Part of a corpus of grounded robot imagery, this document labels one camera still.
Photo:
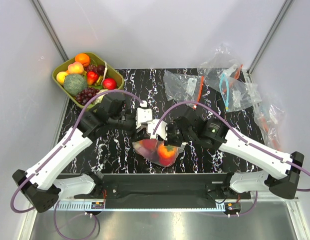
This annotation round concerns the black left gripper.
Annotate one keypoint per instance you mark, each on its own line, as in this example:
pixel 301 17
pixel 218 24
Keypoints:
pixel 135 136

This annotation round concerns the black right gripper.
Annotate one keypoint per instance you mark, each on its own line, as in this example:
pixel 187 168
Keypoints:
pixel 168 127

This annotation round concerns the red apple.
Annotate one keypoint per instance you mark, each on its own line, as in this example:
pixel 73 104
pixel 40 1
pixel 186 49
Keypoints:
pixel 109 84
pixel 149 144
pixel 166 162

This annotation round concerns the purple onion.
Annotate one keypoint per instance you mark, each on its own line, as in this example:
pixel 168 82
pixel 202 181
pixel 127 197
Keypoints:
pixel 147 154

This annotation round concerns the dotted clear zip bag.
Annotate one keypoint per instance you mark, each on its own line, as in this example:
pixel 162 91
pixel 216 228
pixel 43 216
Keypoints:
pixel 156 152

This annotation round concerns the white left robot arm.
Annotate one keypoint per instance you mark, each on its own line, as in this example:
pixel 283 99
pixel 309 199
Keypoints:
pixel 40 183

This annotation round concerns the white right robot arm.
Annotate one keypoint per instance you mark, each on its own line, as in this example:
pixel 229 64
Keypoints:
pixel 279 175

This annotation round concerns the red zipper clear bag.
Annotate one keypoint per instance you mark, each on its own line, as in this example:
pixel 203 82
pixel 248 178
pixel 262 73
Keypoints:
pixel 184 87

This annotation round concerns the crumpled clear bag pile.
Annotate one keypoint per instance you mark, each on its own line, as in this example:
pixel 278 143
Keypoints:
pixel 267 114

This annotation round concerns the blue zipper clear bag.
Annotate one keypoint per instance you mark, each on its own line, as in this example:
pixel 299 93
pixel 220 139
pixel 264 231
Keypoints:
pixel 238 95

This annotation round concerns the black marbled table mat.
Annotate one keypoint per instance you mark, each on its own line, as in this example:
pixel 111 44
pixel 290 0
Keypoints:
pixel 113 153

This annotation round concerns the white cauliflower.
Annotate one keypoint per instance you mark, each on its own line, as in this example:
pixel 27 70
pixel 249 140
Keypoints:
pixel 99 99

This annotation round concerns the red apple in bin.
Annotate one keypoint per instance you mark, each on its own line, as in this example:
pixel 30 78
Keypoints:
pixel 109 84

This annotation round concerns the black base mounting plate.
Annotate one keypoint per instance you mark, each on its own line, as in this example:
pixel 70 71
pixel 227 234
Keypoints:
pixel 194 185

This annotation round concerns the dark purple grape bunch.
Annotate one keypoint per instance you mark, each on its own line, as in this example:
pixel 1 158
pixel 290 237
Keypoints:
pixel 85 95

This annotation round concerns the olive yellow block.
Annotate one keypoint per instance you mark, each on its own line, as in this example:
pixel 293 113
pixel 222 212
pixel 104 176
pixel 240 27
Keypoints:
pixel 98 82

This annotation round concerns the red orange fruit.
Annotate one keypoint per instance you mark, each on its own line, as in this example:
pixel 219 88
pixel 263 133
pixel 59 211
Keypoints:
pixel 92 78

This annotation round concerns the dark plum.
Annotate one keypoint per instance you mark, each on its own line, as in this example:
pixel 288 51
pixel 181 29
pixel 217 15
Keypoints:
pixel 100 69

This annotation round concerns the olive green plastic bin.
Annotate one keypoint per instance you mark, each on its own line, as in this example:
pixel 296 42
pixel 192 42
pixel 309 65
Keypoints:
pixel 94 62

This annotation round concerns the green broccoli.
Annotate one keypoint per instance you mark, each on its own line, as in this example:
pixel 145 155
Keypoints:
pixel 74 84

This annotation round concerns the pink yellow peach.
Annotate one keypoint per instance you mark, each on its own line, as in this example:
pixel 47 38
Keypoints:
pixel 75 68

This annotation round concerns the orange at bin back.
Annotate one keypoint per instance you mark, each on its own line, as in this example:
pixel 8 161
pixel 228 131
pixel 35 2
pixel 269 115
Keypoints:
pixel 83 58

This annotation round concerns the yellow lemon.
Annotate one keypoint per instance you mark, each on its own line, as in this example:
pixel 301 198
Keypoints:
pixel 60 77

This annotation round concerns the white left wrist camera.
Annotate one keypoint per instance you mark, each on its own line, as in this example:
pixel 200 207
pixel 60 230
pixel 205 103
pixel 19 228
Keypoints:
pixel 143 114

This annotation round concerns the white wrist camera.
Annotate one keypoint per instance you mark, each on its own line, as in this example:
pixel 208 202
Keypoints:
pixel 143 114
pixel 156 128

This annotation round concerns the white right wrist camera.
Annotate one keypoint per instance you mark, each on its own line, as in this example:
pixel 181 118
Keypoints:
pixel 156 128

